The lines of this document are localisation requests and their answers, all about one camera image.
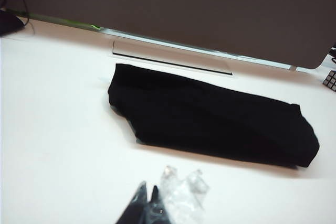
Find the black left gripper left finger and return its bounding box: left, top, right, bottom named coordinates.
left=115, top=181, right=148, bottom=224

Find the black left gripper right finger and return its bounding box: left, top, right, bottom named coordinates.
left=143, top=185, right=171, bottom=224

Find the black polo shirt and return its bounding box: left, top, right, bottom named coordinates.
left=107, top=63, right=320, bottom=168

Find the green strip under partition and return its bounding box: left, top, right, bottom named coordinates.
left=5, top=8, right=102, bottom=31

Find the Rubik's cube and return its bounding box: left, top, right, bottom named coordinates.
left=322, top=69, right=336, bottom=95

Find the white desk cable slot cover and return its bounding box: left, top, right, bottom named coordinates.
left=112, top=40, right=234, bottom=76

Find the thin black desk cable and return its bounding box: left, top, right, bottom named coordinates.
left=0, top=0, right=36, bottom=35

